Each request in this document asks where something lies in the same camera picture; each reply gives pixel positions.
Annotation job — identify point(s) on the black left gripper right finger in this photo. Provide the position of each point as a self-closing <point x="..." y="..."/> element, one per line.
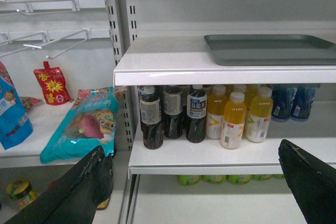
<point x="311" y="181"/>

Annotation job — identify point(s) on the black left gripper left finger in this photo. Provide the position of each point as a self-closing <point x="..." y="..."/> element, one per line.
<point x="75" y="196"/>

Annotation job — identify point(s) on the grey rectangular serving tray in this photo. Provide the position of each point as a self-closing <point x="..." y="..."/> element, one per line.
<point x="270" y="50"/>

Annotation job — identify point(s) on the yellow lid sauce jar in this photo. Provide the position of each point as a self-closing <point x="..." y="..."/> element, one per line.
<point x="21" y="192"/>

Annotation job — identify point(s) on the teal snack bag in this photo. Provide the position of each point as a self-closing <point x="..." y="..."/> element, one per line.
<point x="91" y="121"/>

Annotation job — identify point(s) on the orange juice bottle right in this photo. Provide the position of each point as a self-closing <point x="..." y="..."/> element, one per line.
<point x="259" y="115"/>

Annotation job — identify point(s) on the orange juice bottle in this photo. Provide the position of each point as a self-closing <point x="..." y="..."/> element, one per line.
<point x="215" y="111"/>
<point x="233" y="121"/>
<point x="259" y="115"/>

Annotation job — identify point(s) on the white left shelf board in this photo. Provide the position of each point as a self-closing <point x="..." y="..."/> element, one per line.
<point x="45" y="120"/>

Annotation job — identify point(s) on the white shelf board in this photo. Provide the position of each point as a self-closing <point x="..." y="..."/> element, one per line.
<point x="45" y="120"/>
<point x="187" y="60"/>
<point x="181" y="157"/>

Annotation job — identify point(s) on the blue drink bottle left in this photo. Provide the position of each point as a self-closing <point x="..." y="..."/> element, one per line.
<point x="283" y="96"/>

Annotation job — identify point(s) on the blue snack bag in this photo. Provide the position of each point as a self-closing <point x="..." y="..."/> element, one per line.
<point x="15" y="123"/>

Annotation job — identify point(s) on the orange juice bottle front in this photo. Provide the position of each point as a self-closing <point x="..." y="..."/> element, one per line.
<point x="233" y="121"/>

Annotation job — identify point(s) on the white middle shelf board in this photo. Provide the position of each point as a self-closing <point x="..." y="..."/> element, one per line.
<point x="181" y="157"/>

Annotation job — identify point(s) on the green bottle row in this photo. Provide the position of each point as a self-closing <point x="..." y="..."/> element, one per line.
<point x="189" y="180"/>

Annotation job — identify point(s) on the red spouted sauce pouch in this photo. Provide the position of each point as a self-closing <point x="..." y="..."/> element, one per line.
<point x="53" y="84"/>

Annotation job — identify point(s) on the orange juice bottle left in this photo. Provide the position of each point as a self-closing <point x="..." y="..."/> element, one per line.
<point x="215" y="111"/>

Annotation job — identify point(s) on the dark tea bottle blue label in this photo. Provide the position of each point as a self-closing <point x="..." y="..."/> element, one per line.
<point x="196" y="114"/>

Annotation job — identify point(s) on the dark tea bottle middle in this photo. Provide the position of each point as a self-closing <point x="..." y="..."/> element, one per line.
<point x="173" y="112"/>

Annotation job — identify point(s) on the white peg hook lower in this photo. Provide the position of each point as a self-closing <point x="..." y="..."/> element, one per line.
<point x="46" y="41"/>

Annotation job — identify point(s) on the white peg hook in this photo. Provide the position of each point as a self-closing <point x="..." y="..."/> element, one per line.
<point x="37" y="7"/>
<point x="46" y="41"/>

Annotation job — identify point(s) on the white upper shelf board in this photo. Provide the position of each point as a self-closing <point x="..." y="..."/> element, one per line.
<point x="187" y="60"/>

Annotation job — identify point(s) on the white peg hook upper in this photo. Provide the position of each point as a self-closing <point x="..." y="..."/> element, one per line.
<point x="37" y="7"/>

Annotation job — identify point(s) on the slotted shelf upright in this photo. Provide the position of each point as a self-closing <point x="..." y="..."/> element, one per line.
<point x="119" y="34"/>

